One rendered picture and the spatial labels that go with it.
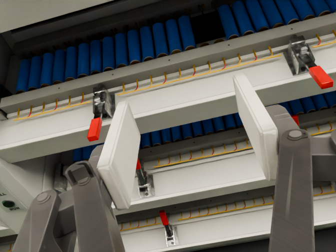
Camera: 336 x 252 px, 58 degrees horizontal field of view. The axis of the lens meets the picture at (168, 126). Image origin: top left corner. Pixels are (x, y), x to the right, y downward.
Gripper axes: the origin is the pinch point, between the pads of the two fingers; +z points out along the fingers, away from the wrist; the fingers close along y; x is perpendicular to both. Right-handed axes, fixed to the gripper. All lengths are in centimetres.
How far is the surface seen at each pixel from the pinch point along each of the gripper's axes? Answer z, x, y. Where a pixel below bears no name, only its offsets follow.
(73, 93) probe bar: 24.7, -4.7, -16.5
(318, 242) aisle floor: 32, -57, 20
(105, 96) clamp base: 22.1, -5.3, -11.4
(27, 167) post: 25.6, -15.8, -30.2
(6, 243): 34, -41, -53
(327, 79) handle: 15.0, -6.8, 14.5
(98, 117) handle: 18.4, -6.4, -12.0
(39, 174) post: 27.5, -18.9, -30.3
